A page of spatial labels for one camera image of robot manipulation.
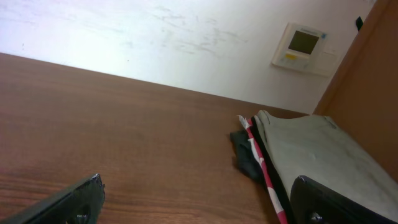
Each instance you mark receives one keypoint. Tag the black denim garment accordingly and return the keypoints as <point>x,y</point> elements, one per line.
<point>260,137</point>

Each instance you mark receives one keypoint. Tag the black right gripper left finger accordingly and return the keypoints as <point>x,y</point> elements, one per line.
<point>78,203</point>

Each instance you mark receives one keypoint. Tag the brown wooden door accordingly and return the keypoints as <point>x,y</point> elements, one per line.
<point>362,95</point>

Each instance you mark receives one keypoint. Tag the red white striped garment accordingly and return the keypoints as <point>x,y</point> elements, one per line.
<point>260,160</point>

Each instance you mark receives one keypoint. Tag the beige wall control panel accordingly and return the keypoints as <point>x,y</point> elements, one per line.
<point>303,49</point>

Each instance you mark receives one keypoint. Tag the dark green garment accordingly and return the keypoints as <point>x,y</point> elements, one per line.
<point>245,160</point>

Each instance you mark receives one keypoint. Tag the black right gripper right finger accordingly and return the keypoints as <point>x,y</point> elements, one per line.
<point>312,202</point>

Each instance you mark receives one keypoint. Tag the khaki shorts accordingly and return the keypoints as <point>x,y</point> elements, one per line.
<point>316,147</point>

